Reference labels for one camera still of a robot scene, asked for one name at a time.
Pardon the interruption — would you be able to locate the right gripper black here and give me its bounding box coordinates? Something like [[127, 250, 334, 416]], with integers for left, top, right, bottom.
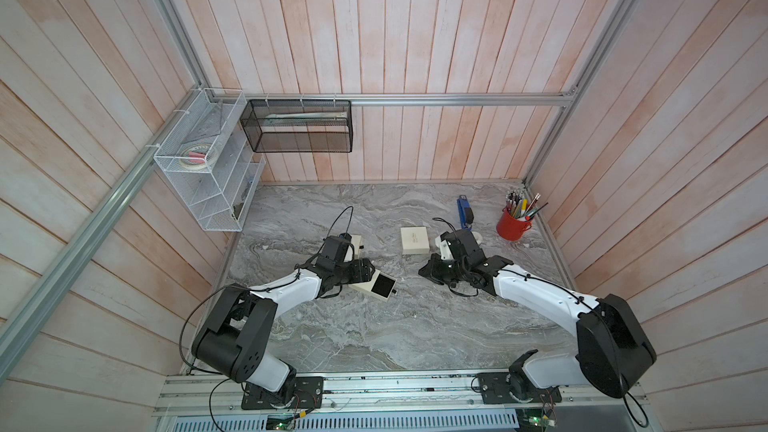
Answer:
[[416, 253, 469, 287]]

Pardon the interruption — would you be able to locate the cream drawer jewelry box front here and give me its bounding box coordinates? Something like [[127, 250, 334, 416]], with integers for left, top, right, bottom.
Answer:
[[351, 234, 363, 253]]

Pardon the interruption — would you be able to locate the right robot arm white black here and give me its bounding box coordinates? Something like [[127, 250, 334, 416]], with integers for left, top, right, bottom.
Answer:
[[419, 229, 657, 403]]

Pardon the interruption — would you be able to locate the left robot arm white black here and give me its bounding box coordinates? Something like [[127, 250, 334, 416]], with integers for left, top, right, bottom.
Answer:
[[191, 233, 376, 395]]

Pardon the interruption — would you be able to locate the blue stapler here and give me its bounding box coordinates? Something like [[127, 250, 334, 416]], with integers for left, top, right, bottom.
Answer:
[[457, 195, 474, 230]]

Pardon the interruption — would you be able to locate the red pen cup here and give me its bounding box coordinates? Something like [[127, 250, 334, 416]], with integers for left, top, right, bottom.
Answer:
[[496, 209, 533, 242]]

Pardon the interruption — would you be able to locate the pens bundle in cup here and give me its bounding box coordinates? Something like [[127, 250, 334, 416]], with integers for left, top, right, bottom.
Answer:
[[504, 191, 547, 222]]

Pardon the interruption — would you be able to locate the black mesh basket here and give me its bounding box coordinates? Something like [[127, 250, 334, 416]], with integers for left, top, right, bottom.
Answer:
[[240, 99, 354, 154]]

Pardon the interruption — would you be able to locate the tape roll in rack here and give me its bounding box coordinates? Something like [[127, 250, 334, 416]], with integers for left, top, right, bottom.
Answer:
[[178, 143, 218, 171]]

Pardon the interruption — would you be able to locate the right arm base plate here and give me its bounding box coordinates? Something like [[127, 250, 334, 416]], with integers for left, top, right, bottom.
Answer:
[[474, 372, 562, 405]]

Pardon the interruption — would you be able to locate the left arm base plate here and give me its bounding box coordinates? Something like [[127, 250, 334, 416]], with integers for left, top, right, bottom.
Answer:
[[241, 376, 324, 412]]

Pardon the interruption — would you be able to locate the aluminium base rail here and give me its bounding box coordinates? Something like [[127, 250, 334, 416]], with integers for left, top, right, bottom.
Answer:
[[152, 364, 649, 418]]

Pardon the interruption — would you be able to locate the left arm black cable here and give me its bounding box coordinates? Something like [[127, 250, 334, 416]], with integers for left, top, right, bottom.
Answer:
[[178, 205, 355, 432]]

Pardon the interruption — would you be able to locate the aluminium frame horizontal bar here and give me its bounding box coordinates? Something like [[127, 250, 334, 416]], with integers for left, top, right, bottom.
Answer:
[[243, 92, 576, 107]]

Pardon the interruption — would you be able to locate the white wire shelf rack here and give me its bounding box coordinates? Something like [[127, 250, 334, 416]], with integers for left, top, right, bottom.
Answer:
[[154, 88, 265, 232]]

